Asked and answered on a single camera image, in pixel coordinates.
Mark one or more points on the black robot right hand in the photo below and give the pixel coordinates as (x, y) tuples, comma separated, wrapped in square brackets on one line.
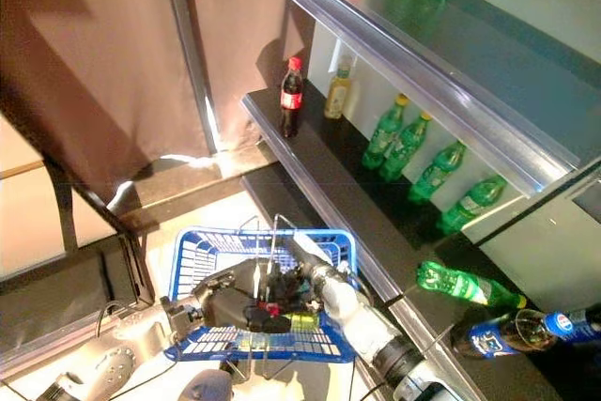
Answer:
[(300, 288)]

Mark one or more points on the silver robot left leg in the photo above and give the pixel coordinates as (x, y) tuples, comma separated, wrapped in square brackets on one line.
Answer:
[(206, 387)]

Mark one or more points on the white flat tag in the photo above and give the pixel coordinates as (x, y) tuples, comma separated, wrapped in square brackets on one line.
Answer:
[(307, 248)]

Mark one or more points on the small yellow tea bottle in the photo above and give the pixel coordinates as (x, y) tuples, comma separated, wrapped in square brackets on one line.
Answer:
[(338, 96)]

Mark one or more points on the blue plastic shopping basket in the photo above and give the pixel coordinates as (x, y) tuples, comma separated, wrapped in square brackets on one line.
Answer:
[(188, 251)]

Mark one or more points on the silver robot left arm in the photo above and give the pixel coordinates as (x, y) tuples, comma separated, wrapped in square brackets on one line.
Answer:
[(117, 354)]

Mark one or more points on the green Sprite bottle yellow cap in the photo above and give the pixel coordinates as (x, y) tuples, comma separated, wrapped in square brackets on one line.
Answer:
[(404, 149), (460, 283), (436, 173), (472, 206), (305, 321), (382, 138)]

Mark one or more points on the black framed display cabinet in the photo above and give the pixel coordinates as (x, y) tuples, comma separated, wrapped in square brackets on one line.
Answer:
[(56, 293)]

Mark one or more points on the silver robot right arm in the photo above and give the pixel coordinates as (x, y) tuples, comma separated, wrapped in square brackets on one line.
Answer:
[(361, 316)]

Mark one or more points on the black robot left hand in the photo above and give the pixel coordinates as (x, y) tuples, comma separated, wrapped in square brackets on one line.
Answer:
[(230, 297)]

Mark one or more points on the Pepsi bottle blue cap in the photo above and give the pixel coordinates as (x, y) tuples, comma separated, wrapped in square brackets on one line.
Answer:
[(488, 340), (587, 321)]

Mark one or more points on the glossy dark floor plinth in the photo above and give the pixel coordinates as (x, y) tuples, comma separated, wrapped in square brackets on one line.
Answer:
[(188, 185)]

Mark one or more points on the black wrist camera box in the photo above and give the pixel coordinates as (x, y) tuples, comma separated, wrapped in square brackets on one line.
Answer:
[(176, 319)]

